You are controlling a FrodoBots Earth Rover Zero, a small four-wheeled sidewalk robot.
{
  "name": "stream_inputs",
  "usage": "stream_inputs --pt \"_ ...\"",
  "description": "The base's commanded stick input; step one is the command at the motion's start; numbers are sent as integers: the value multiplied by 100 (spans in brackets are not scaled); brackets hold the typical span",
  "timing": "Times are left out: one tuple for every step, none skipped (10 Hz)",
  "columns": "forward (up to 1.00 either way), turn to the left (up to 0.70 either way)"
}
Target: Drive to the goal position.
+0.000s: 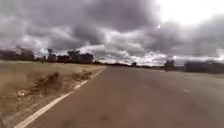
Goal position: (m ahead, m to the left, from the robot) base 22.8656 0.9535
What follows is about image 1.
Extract grey-brown asphalt road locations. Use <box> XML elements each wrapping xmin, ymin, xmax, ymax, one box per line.
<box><xmin>25</xmin><ymin>65</ymin><xmax>224</xmax><ymax>128</ymax></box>

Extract row of dark trees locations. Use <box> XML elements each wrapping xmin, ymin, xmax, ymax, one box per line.
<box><xmin>0</xmin><ymin>47</ymin><xmax>111</xmax><ymax>66</ymax></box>
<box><xmin>131</xmin><ymin>59</ymin><xmax>224</xmax><ymax>75</ymax></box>

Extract white painted edge line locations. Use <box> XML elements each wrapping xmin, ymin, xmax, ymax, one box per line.
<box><xmin>13</xmin><ymin>67</ymin><xmax>106</xmax><ymax>128</ymax></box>

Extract dry grass verge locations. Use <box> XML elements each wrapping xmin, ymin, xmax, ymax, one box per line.
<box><xmin>0</xmin><ymin>60</ymin><xmax>107</xmax><ymax>128</ymax></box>

